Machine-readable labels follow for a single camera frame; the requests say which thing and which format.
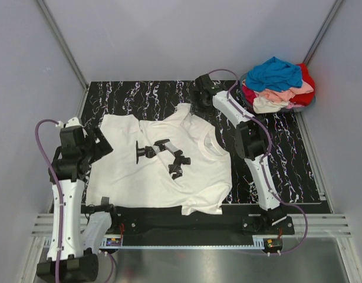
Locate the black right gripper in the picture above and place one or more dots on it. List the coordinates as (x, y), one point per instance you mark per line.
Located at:
(196, 96)

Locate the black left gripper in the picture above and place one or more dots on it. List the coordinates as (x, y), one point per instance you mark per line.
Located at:
(102, 147)

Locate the white printed t-shirt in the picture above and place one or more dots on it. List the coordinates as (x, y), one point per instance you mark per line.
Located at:
(141, 182)

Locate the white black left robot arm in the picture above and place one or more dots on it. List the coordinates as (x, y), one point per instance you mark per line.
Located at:
(73, 252)

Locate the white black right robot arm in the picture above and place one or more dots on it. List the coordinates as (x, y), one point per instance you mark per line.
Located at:
(252, 144)

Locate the magenta t-shirt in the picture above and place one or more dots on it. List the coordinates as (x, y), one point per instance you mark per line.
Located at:
(248, 94)

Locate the grey laundry basket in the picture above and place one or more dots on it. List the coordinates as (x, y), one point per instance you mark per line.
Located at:
(284, 110)

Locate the cream t-shirt in basket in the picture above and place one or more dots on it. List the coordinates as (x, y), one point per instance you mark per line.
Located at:
(262, 105)

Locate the blue t-shirt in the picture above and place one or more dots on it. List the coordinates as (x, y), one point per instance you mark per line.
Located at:
(274, 74)

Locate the red t-shirt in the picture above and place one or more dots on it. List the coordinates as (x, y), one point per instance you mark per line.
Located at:
(306, 88)

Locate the pink t-shirt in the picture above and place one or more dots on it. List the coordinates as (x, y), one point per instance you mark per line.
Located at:
(278, 96)

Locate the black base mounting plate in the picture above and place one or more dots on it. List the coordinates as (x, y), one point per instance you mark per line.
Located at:
(235, 222)

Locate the aluminium frame post left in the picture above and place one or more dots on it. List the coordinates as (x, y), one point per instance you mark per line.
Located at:
(62, 42)

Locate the aluminium frame post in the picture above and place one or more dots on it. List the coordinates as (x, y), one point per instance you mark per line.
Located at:
(331, 16)
(62, 42)

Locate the white slotted cable duct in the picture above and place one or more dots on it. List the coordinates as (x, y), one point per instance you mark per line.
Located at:
(131, 242)

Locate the aluminium frame post right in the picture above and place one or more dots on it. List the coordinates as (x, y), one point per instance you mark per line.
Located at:
(331, 16)

